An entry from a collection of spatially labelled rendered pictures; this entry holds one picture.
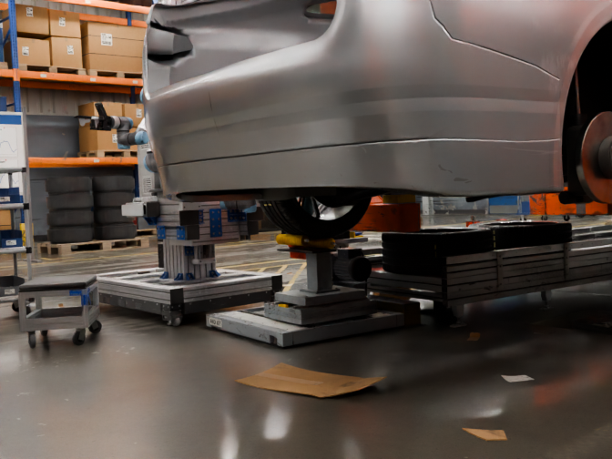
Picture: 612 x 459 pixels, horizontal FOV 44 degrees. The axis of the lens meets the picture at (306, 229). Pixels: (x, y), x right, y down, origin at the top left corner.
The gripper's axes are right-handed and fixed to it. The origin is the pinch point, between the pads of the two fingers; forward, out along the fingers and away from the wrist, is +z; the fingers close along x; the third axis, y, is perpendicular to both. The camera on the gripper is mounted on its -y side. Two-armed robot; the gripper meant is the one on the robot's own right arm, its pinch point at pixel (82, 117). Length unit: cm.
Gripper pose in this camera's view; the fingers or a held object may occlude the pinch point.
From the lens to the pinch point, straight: 447.2
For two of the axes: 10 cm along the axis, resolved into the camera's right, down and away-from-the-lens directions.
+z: -5.7, 0.7, -8.2
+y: -0.7, 9.9, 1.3
